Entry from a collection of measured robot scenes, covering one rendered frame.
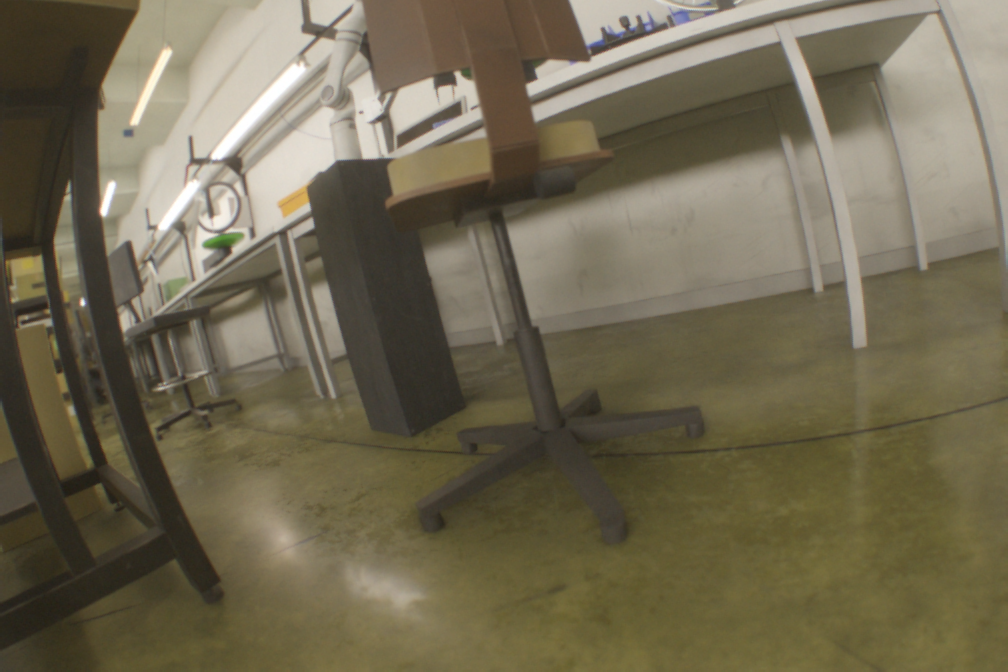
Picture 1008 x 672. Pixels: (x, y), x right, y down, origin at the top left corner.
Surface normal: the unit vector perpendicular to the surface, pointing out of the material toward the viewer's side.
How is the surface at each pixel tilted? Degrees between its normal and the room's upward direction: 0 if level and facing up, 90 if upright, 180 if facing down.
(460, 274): 90
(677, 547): 0
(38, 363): 90
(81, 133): 90
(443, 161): 90
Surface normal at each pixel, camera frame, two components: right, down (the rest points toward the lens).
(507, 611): -0.25, -0.96
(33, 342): 0.86, -0.19
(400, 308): 0.73, -0.15
